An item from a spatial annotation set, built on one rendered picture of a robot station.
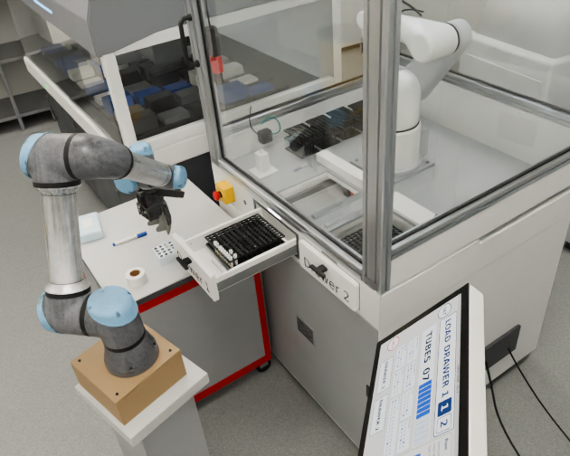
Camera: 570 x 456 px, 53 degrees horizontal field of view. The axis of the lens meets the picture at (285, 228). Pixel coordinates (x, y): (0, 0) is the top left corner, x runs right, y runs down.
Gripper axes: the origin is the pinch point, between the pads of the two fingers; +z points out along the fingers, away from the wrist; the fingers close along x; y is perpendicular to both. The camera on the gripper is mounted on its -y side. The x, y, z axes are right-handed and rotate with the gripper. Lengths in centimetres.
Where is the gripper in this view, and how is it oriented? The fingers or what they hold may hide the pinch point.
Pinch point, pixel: (166, 228)
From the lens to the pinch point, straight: 213.7
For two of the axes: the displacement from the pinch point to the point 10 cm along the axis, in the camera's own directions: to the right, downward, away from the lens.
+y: -7.1, 4.6, -5.3
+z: 0.8, 8.0, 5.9
